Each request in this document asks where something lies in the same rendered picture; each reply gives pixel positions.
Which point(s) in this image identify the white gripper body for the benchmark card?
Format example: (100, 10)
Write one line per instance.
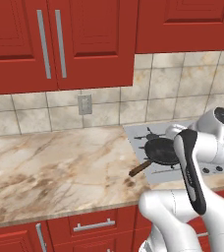
(173, 130)

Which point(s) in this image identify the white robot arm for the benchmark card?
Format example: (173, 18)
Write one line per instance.
(169, 213)

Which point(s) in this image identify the grey hob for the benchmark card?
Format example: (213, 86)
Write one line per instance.
(137, 138)

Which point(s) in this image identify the black hob knob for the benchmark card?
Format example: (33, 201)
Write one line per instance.
(219, 168)
(205, 170)

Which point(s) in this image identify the red drawer front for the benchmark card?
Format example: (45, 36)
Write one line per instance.
(87, 216)

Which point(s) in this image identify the grey wall socket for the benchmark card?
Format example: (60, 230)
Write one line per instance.
(84, 104)

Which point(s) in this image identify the wide red wall cupboard door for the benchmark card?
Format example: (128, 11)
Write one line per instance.
(182, 26)

